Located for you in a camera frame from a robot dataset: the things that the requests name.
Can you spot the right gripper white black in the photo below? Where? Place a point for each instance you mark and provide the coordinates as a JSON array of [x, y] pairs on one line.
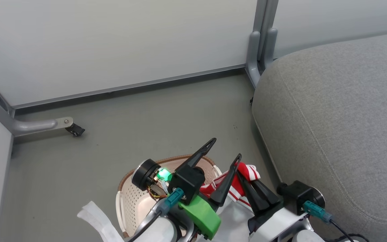
[[277, 223]]

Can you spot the red white striped garment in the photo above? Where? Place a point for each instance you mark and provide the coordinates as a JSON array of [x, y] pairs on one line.
[[247, 173]]

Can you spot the black caster wheel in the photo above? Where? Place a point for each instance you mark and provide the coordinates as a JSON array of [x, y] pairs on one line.
[[75, 129]]

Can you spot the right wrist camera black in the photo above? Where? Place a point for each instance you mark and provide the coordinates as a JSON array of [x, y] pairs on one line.
[[297, 196]]

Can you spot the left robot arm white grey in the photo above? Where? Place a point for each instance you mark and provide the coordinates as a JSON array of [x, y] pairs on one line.
[[166, 227]]

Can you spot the left gripper black green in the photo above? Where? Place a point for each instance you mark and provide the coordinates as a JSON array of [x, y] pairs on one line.
[[188, 183]]

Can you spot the left wrist camera round black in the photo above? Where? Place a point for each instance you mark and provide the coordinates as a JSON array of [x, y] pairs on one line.
[[144, 174]]

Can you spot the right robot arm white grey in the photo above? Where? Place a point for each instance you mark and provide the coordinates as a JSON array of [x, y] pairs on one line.
[[309, 237]]

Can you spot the grey fabric sofa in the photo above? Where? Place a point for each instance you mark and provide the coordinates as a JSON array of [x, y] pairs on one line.
[[341, 121]]

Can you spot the grey metal partition foot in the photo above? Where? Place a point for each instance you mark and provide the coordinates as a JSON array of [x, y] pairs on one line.
[[22, 125]]

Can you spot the white laundry basket brown rim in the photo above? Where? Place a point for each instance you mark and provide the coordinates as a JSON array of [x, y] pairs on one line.
[[136, 205]]

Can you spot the grey metal partition post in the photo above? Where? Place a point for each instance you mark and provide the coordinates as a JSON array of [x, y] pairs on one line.
[[262, 43]]

